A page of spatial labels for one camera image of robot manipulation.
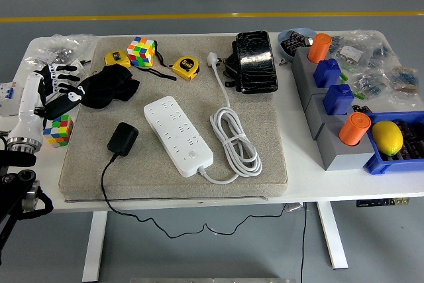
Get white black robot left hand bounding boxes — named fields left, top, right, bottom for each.
left=7, top=63, right=86, bottom=145

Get blue plastic bin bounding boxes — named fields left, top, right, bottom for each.
left=362, top=110, right=424, bottom=176

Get grey holder block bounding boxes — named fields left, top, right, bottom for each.
left=299, top=70, right=329, bottom=111
left=305, top=92, right=354, bottom=141
left=291, top=46, right=319, bottom=82
left=316, top=120, right=378, bottom=172

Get yellow lemon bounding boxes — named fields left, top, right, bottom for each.
left=370, top=120, right=404, bottom=157

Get small colourful puzzle cube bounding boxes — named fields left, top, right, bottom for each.
left=42, top=114, right=74, bottom=148

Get black components in bowl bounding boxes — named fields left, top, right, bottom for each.
left=283, top=30, right=314, bottom=57

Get clear bag white label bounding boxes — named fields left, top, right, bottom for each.
left=331, top=30, right=395, bottom=65

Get blue bowl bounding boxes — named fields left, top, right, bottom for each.
left=277, top=27, right=318, bottom=64

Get blue block peg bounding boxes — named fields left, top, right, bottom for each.
left=313, top=58, right=342, bottom=89
left=323, top=84, right=354, bottom=117

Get black components in bin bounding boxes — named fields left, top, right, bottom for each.
left=392, top=120, right=424, bottom=161

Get white power strip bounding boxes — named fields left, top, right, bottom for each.
left=143, top=96, right=215, bottom=178

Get black adapter cord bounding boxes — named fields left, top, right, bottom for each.
left=100, top=154, right=289, bottom=239

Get white table leg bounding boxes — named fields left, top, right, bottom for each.
left=81, top=211, right=109, bottom=282
left=316, top=201, right=349, bottom=270

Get grey-brown mat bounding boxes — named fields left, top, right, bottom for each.
left=58, top=34, right=288, bottom=203

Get white wall socket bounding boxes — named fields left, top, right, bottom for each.
left=68, top=58, right=89, bottom=77

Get yellow tape measure black label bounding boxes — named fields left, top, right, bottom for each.
left=104, top=50, right=133, bottom=69

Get black hanging cable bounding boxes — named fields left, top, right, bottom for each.
left=299, top=202, right=308, bottom=280

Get clear bag blue resistors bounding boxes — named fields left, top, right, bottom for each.
left=350, top=64, right=394, bottom=98
left=387, top=59, right=424, bottom=108

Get large colourful puzzle cube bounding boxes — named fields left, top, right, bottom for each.
left=127, top=36, right=156, bottom=68

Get black power adapter plug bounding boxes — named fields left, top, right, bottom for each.
left=107, top=122, right=139, bottom=157

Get yellow tape measure round label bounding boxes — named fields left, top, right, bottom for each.
left=172, top=56, right=201, bottom=81

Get black cloth pouch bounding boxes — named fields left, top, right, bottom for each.
left=78, top=65, right=140, bottom=110

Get grey under-table bracket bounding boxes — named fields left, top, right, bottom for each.
left=285, top=202, right=309, bottom=213

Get black lanyard strap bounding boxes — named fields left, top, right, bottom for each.
left=134, top=50, right=178, bottom=82

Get black table control panel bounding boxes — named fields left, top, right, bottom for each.
left=356, top=198, right=410, bottom=208

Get white circuit breaker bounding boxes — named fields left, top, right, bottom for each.
left=0, top=81, right=26, bottom=117

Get white coiled power cable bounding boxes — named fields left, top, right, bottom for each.
left=207, top=52, right=262, bottom=185

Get glossy black case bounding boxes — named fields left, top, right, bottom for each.
left=235, top=30, right=279, bottom=94

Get clear bag metal parts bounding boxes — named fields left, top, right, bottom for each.
left=31, top=33, right=97, bottom=67

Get orange cylinder peg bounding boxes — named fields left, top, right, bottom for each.
left=338, top=112, right=371, bottom=147
left=307, top=32, right=333, bottom=64

